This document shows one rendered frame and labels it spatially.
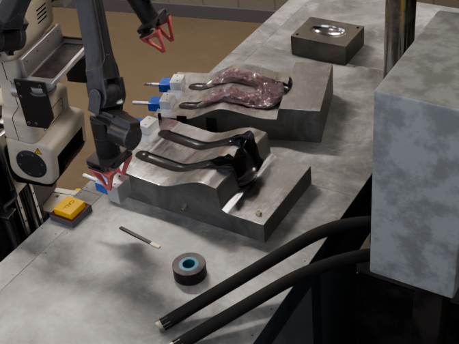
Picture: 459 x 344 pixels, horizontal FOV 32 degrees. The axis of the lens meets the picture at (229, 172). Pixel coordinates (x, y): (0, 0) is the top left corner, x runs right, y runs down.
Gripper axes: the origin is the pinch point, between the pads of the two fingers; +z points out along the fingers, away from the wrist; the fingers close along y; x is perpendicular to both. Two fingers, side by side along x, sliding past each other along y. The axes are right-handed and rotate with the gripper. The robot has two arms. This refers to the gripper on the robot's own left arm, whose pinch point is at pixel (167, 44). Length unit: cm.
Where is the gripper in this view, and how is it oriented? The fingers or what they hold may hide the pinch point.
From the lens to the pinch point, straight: 246.9
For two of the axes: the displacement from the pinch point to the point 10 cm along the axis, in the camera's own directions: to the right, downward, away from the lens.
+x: -8.1, 2.4, 5.4
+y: 3.1, -6.1, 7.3
